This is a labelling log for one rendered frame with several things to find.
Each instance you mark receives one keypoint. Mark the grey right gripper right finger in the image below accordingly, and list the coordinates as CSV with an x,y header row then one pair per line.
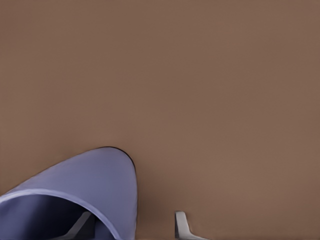
x,y
182,225

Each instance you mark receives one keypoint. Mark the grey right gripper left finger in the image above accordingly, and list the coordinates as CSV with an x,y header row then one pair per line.
x,y
81,225

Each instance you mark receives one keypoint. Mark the blue-purple cup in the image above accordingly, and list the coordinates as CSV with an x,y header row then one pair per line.
x,y
100,175

